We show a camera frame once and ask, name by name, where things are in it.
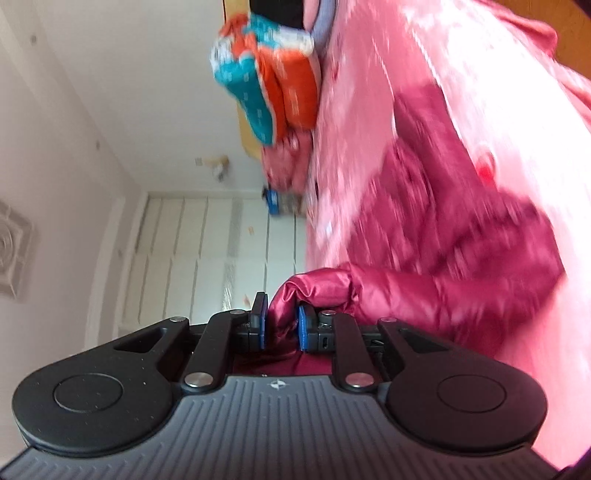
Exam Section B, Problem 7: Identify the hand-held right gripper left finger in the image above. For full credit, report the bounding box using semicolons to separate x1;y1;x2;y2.
111;292;269;394

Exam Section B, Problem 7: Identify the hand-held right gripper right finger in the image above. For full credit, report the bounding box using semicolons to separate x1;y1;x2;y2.
297;305;462;394

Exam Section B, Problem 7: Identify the magenta down jacket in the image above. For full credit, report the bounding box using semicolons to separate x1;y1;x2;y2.
231;0;591;384

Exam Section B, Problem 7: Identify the white wardrobe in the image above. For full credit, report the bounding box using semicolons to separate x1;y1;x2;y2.
117;191;309;326

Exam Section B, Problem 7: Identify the pink folded quilt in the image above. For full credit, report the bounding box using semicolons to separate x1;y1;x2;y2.
259;127;315;195

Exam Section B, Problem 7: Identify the yellow wooden headboard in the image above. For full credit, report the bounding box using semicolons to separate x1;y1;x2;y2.
221;0;266;160

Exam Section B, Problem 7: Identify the pink bed sheet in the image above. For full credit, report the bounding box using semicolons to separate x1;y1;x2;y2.
305;0;591;472

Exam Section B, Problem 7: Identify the orange teal folded quilt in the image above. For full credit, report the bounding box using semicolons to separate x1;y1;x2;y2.
210;11;321;147

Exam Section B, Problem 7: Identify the white ceiling ornament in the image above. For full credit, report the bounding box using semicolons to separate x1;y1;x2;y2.
0;198;37;304

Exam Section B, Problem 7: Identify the wall socket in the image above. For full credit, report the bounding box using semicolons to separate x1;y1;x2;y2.
194;155;232;182

